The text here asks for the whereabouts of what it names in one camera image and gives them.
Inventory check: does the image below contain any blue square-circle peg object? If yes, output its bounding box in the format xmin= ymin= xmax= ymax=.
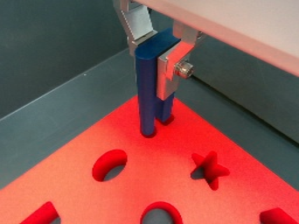
xmin=135 ymin=28 xmax=179 ymax=137

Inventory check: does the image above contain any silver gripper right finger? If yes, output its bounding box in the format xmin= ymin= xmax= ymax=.
xmin=156 ymin=21 xmax=207 ymax=101

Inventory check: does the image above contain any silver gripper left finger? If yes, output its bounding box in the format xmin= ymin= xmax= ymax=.
xmin=114 ymin=0 xmax=158 ymax=55

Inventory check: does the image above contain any red shape-sorter board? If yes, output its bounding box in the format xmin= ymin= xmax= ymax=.
xmin=0 ymin=100 xmax=299 ymax=224

